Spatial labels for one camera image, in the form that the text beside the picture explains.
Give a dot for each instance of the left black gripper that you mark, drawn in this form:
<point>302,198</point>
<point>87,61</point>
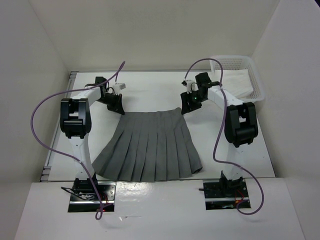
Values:
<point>117,107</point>

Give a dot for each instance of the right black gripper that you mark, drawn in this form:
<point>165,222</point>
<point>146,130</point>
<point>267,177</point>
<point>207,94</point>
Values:
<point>186,108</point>

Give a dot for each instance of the grey pleated skirt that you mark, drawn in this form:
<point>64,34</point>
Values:
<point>149,147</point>

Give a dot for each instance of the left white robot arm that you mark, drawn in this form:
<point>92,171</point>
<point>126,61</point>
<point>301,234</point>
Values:
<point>76,124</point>

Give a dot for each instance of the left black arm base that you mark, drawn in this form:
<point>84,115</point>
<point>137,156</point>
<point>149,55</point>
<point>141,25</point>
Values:
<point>86,200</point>

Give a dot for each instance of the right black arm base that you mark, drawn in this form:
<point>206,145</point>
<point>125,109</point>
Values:
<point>218,197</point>

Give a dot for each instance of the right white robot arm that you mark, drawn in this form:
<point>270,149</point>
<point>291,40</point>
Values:
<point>239,120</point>

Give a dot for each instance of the white folded cloth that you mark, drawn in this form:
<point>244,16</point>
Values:
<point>237,83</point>

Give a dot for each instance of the white plastic basket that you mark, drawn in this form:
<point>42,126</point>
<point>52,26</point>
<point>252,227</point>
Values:
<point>239,62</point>

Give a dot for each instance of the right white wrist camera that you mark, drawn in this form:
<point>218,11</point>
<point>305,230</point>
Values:
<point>190,85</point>

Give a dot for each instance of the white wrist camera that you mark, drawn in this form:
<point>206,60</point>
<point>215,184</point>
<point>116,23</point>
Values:
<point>190,85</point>
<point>118,87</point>

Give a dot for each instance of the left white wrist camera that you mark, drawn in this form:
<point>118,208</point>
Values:
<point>118,87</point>

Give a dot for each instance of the aluminium table edge rail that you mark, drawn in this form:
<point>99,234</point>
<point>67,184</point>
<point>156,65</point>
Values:
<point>47,167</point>

